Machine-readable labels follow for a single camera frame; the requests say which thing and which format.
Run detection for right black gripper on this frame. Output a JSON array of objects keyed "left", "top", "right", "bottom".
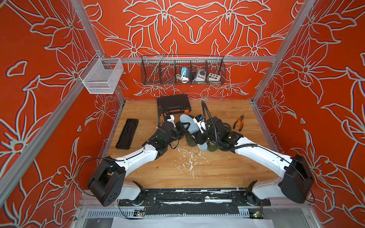
[{"left": 188, "top": 127, "right": 221, "bottom": 145}]

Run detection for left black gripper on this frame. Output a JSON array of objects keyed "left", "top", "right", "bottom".
[{"left": 165, "top": 122, "right": 191, "bottom": 148}]

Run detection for grey insole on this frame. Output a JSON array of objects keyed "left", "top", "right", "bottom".
[{"left": 180, "top": 114, "right": 208, "bottom": 151}]

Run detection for green shoe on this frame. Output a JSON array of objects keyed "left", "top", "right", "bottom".
[
  {"left": 185, "top": 132, "right": 197, "bottom": 147},
  {"left": 207, "top": 123, "right": 232, "bottom": 152}
]

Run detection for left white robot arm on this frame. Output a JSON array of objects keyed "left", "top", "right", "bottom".
[{"left": 87, "top": 110, "right": 194, "bottom": 207}]

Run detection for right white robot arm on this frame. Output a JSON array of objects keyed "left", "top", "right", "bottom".
[{"left": 191, "top": 101, "right": 314, "bottom": 206}]

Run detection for black tool case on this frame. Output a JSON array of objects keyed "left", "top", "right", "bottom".
[{"left": 157, "top": 94, "right": 192, "bottom": 115}]

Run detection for blue white box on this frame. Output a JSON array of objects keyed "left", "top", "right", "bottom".
[{"left": 181, "top": 67, "right": 190, "bottom": 78}]

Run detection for white dotted box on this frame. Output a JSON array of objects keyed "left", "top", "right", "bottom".
[{"left": 208, "top": 73, "right": 221, "bottom": 83}]

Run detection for black foam tray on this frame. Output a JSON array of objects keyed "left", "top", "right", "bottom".
[{"left": 116, "top": 118, "right": 139, "bottom": 150}]

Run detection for clear plastic bin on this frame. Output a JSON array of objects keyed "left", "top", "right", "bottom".
[{"left": 79, "top": 59, "right": 124, "bottom": 95}]

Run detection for orange handled pliers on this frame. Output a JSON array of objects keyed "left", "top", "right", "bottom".
[{"left": 233, "top": 115, "right": 244, "bottom": 132}]

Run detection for black wire basket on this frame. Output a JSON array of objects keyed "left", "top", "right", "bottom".
[{"left": 141, "top": 54, "right": 226, "bottom": 86}]

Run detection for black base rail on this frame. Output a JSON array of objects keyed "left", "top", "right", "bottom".
[{"left": 117, "top": 188, "right": 271, "bottom": 219}]

